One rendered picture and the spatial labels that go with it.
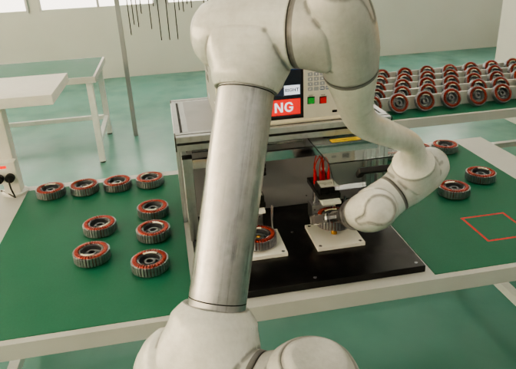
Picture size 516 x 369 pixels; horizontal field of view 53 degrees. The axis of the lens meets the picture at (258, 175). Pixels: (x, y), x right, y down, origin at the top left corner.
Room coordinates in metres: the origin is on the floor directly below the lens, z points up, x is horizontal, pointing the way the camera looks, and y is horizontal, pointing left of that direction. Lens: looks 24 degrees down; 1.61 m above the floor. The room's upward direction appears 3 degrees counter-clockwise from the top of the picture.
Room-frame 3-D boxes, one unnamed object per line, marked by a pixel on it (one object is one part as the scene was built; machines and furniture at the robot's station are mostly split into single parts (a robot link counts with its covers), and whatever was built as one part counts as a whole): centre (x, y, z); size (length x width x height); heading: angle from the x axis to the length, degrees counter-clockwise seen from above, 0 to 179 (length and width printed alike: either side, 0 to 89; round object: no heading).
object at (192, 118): (1.71, -0.06, 1.09); 0.68 x 0.44 x 0.05; 100
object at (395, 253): (1.41, -0.11, 0.76); 0.64 x 0.47 x 0.02; 100
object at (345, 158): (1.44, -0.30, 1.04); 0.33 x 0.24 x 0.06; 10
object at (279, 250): (1.38, 0.01, 0.78); 0.15 x 0.15 x 0.01; 10
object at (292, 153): (1.50, -0.10, 1.03); 0.62 x 0.01 x 0.03; 100
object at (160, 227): (1.51, 0.36, 0.77); 0.11 x 0.11 x 0.04
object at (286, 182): (1.65, -0.07, 0.92); 0.66 x 0.01 x 0.30; 100
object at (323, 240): (1.42, -0.23, 0.78); 0.15 x 0.15 x 0.01; 10
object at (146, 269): (1.32, 0.33, 0.77); 0.11 x 0.11 x 0.04
